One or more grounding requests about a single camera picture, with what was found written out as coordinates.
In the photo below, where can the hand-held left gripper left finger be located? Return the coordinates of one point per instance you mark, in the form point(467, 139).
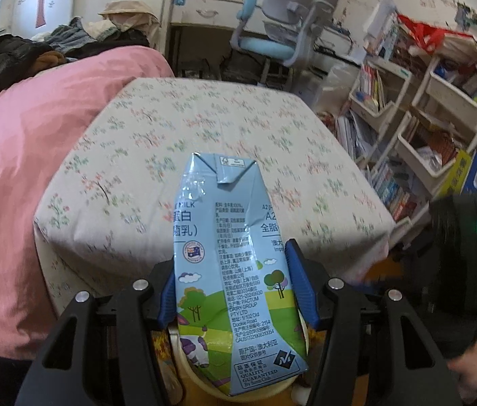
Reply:
point(166, 300)

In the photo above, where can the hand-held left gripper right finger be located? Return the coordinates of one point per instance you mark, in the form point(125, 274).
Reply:
point(302, 283)

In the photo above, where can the yellow trash bin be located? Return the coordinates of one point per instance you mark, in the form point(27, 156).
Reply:
point(178, 346)

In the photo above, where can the blue milk carton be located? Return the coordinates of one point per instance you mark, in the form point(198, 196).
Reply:
point(238, 262)

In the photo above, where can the yellow patterned slipper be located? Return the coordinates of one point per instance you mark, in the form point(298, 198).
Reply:
point(163, 359)

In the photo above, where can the yellow printed sign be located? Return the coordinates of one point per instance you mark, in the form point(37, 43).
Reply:
point(454, 175)

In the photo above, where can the white storage rack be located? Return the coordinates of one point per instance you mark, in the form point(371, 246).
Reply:
point(416, 148)

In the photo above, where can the floral tablecloth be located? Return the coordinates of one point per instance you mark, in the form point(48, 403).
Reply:
point(137, 143)

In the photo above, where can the pink blanket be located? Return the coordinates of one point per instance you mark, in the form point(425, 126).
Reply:
point(10, 177)

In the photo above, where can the clear plastic bag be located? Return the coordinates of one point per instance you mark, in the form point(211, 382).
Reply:
point(331, 84)

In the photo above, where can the red bag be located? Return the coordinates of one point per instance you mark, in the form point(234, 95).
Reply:
point(424, 34)

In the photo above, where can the stack of books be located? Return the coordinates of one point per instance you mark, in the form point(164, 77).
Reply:
point(384, 29)

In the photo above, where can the grey and blue desk chair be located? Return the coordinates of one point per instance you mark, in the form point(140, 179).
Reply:
point(289, 12)

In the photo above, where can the blue denim clothes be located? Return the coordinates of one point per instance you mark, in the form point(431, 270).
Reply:
point(73, 38)

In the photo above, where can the white desk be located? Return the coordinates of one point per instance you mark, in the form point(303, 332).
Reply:
point(204, 12)

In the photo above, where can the beige hat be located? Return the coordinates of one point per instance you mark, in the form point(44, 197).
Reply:
point(128, 15)

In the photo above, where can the black jacket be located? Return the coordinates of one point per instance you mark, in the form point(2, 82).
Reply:
point(1, 59)

